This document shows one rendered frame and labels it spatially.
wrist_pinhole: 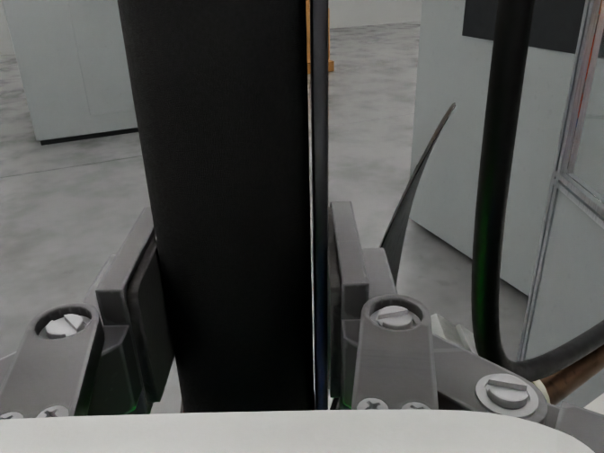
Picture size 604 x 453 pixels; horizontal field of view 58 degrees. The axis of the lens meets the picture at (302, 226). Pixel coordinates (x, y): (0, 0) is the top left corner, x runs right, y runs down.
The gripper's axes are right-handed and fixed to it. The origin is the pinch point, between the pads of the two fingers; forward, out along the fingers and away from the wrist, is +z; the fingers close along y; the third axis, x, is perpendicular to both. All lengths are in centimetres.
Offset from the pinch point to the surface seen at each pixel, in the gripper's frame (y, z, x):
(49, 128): -234, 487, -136
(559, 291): 70, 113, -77
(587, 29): 70, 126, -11
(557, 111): 107, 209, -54
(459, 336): 19, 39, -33
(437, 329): 16, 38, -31
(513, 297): 104, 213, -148
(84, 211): -150, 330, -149
